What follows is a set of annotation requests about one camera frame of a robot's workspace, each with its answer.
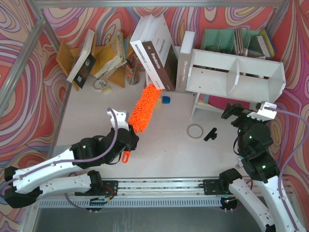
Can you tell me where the orange microfiber duster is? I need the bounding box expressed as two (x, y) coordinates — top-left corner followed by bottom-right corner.
(121, 83), (163, 164)

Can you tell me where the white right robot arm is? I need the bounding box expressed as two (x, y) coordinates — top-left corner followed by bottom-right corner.
(219, 101), (309, 232)

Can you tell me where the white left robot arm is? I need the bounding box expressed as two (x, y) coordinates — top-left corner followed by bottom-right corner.
(4, 126), (139, 208)

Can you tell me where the white wooden bookshelf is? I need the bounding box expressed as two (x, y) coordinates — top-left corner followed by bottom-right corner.
(186, 49), (286, 112)

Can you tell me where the magenta folder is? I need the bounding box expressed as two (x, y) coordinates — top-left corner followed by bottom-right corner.
(208, 95), (250, 110)

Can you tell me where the white glue tube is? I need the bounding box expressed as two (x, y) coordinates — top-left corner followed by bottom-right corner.
(235, 157), (243, 169)

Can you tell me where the black binder clip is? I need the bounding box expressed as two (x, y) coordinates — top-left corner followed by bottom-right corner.
(203, 128), (217, 142)

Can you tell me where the yellow sticky note pad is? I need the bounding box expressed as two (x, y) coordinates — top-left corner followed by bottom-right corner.
(154, 98), (162, 110)

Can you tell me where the blue small cube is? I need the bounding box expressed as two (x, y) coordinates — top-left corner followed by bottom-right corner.
(162, 96), (171, 104)

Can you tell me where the clear pen cup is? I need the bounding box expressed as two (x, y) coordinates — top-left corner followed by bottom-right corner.
(126, 66), (140, 85)

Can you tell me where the teal file organizer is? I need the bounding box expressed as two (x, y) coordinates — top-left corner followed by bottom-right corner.
(200, 28), (276, 59)

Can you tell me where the grey upright book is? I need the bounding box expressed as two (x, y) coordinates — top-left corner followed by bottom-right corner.
(175, 31), (196, 93)

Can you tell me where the white black leaning book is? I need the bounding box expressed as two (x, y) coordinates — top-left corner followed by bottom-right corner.
(67, 29), (96, 89)

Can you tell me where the large white brown book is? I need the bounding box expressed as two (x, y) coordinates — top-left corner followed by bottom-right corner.
(130, 15), (178, 91)

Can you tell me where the wooden book stand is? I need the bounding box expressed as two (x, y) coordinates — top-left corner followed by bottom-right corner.
(56, 29), (126, 90)

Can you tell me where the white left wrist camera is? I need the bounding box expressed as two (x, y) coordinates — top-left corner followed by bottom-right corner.
(107, 108), (129, 131)

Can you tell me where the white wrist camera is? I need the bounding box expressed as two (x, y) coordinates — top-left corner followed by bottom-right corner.
(107, 108), (129, 131)
(247, 101), (277, 121)

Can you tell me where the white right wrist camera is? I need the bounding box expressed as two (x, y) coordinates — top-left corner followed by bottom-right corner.
(247, 101), (277, 121)

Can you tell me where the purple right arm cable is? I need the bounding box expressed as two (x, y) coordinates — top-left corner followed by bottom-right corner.
(265, 107), (309, 232)

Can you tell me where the clear tape ring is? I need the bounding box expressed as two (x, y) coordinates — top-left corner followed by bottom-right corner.
(186, 123), (204, 140)

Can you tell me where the tape ring with clip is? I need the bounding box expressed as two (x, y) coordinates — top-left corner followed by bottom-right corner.
(93, 79), (112, 94)

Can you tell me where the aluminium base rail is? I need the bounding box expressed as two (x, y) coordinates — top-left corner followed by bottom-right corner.
(31, 177), (268, 198)

